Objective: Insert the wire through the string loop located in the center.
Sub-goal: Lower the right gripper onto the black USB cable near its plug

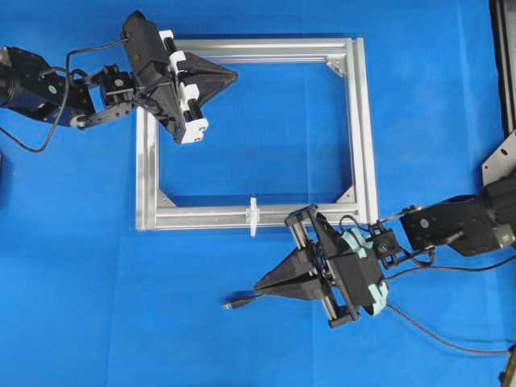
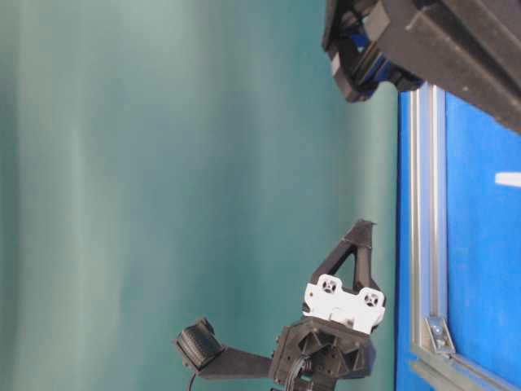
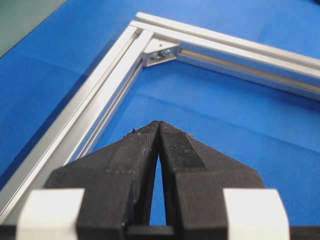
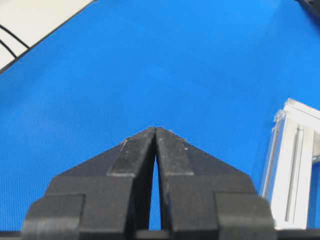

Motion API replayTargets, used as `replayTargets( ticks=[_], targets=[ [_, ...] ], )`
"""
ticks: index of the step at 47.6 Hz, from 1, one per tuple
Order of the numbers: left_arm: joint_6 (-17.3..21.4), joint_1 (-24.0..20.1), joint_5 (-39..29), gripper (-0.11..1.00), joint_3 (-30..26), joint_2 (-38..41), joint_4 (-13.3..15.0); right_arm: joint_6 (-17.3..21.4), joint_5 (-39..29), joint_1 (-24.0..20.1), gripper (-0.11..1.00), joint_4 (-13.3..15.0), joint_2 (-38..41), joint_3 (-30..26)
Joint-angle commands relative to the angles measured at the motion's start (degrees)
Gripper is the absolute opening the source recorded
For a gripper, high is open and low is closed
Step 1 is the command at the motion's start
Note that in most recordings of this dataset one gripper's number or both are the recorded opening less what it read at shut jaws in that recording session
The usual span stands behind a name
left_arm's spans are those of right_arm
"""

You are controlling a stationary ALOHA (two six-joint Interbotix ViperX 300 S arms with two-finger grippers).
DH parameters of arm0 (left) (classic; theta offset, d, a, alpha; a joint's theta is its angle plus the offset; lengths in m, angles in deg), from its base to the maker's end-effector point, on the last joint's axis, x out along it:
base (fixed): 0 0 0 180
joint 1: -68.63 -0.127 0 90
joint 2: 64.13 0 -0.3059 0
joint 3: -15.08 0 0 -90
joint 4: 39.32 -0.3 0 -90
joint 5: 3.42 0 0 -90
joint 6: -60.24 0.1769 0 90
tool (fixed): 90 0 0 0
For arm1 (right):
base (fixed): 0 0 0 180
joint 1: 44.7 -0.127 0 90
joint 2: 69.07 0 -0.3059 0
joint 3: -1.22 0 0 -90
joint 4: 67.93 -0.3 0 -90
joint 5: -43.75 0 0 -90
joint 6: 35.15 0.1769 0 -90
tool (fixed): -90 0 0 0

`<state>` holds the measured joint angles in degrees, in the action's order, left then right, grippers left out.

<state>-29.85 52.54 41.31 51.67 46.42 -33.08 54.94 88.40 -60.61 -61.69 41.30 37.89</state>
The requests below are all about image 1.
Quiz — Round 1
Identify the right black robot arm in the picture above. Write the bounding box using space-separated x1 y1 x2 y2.
253 173 515 327

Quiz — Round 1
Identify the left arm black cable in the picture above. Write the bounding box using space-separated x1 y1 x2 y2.
0 35 131 154

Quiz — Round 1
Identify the black metal stand right edge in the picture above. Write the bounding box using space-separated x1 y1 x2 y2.
481 0 515 185

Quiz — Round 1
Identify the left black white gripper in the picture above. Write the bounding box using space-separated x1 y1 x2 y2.
121 11 239 144

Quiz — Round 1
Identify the silver aluminium extrusion frame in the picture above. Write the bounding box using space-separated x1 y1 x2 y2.
135 37 379 231

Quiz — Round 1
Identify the white zip tie loop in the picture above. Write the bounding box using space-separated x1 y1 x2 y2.
246 197 260 238

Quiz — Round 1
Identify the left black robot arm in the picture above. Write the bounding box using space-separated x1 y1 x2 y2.
1 10 238 144

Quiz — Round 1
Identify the black USB cable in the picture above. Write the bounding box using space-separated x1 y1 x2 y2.
220 294 270 311

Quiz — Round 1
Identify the right black teal gripper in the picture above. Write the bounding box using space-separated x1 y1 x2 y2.
253 206 389 328

